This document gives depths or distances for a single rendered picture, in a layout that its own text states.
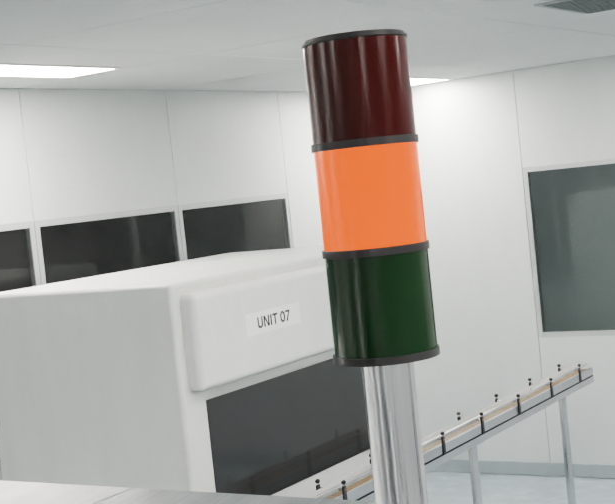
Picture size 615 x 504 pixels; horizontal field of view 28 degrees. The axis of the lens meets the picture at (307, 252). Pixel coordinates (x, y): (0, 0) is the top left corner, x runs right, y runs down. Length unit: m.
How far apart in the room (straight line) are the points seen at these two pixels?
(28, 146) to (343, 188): 6.25
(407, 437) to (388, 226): 0.10
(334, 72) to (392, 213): 0.07
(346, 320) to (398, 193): 0.06
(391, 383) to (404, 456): 0.03
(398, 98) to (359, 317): 0.10
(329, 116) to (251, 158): 7.78
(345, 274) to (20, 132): 6.22
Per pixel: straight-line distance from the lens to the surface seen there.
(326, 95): 0.57
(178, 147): 7.75
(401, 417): 0.59
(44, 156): 6.88
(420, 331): 0.58
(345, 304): 0.58
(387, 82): 0.57
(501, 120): 9.22
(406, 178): 0.58
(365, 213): 0.57
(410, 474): 0.60
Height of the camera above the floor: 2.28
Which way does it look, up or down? 3 degrees down
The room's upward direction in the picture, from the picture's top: 6 degrees counter-clockwise
